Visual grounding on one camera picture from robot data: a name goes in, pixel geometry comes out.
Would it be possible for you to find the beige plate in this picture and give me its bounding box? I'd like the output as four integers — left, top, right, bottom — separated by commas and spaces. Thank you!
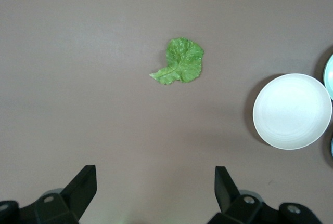
252, 73, 333, 150

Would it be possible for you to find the green lettuce leaf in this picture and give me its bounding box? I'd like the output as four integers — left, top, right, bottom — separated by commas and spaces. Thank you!
148, 37, 206, 85

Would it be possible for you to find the mint green plate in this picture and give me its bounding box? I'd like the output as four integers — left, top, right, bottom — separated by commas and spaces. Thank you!
322, 53, 333, 100

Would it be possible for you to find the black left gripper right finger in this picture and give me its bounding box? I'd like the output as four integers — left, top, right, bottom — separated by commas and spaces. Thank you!
208, 166, 282, 224

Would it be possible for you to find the brown table cover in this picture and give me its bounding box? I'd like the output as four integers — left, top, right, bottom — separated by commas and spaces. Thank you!
0, 0, 333, 224

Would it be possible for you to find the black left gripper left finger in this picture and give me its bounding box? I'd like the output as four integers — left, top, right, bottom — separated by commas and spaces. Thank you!
15, 165, 98, 224

